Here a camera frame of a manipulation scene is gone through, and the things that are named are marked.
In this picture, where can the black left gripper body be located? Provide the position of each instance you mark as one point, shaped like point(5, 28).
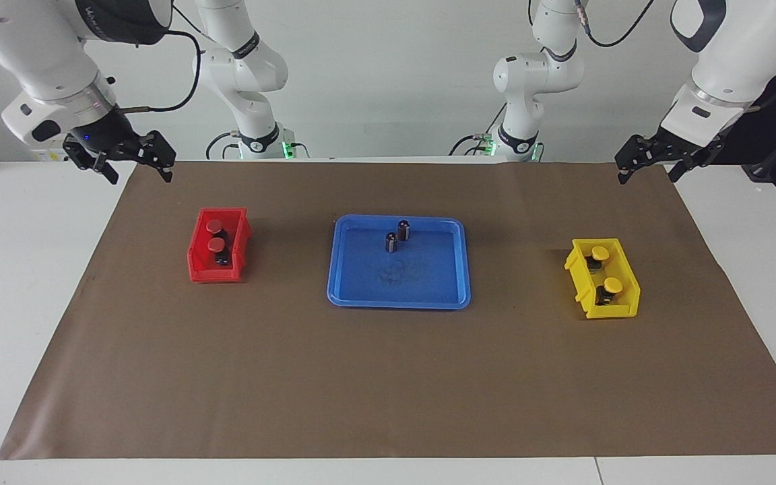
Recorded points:
point(688, 143)

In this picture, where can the yellow push button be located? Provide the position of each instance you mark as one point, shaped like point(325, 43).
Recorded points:
point(613, 285)
point(601, 253)

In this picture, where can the brown table mat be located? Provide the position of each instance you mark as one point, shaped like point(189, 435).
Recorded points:
point(361, 377)

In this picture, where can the red push button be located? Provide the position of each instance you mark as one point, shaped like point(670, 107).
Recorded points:
point(215, 225)
point(216, 246)

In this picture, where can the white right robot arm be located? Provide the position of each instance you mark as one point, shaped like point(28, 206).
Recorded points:
point(31, 54)

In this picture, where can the white wall power box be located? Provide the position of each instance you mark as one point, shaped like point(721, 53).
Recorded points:
point(48, 156)

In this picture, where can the blue plastic tray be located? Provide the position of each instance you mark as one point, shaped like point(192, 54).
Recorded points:
point(428, 283)

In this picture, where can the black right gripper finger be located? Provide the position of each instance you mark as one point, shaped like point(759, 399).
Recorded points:
point(162, 155)
point(100, 164)

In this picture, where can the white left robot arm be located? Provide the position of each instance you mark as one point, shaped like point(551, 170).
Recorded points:
point(731, 60)

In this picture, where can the yellow plastic bin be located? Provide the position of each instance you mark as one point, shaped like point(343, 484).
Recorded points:
point(613, 311)

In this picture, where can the red plastic bin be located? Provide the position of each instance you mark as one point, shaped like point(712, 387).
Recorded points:
point(203, 267)

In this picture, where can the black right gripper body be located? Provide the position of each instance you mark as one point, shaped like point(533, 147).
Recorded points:
point(108, 131)

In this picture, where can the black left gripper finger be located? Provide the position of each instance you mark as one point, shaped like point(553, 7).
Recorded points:
point(637, 155)
point(688, 164)

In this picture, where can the black cylindrical capacitor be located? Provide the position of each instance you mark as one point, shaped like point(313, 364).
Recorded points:
point(403, 229)
point(391, 242)

